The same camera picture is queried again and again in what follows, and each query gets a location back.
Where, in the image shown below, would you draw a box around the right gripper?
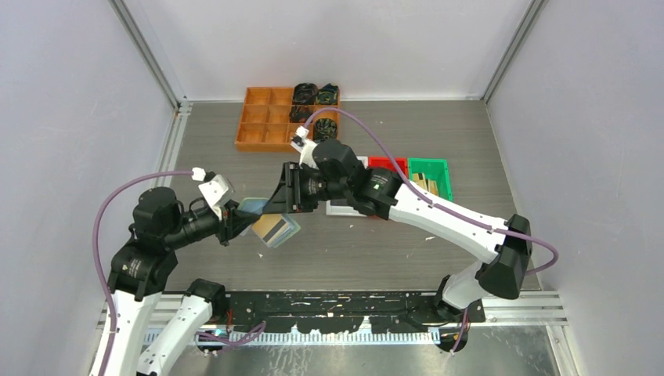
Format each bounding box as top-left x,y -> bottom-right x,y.
263,161 -> 350,215

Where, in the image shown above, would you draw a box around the orange credit card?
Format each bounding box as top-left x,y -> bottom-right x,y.
251,214 -> 295,248

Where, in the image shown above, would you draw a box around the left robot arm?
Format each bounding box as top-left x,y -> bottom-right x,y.
91,186 -> 260,375

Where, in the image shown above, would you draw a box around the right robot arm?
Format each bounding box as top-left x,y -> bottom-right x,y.
262,139 -> 532,322

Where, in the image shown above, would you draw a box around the white bin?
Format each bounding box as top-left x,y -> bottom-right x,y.
325,154 -> 370,218

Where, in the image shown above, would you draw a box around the orange compartment tray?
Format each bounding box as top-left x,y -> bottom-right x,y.
235,85 -> 341,152

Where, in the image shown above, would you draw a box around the black rolled item front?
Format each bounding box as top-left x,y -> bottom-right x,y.
312,117 -> 338,143

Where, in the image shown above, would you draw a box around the black rolled item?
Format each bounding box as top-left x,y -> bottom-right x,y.
289,105 -> 314,123
291,82 -> 319,105
315,83 -> 339,106
312,117 -> 338,143

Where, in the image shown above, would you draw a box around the black rolled item middle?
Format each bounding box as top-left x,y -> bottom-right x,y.
289,105 -> 314,123

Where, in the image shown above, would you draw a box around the red bin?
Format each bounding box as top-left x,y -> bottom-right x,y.
368,156 -> 410,179

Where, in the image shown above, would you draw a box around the black rolled item back left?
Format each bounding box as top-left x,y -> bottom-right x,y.
291,82 -> 319,105

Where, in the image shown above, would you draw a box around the black rolled item back right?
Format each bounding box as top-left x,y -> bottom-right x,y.
315,83 -> 339,106

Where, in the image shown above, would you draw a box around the tan items in green bin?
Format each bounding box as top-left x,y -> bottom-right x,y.
412,172 -> 439,196

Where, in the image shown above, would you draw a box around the green bin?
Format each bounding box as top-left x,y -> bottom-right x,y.
408,158 -> 453,201

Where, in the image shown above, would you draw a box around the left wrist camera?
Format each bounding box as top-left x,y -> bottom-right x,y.
198,172 -> 235,220

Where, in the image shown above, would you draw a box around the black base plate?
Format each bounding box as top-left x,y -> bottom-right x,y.
194,289 -> 461,334

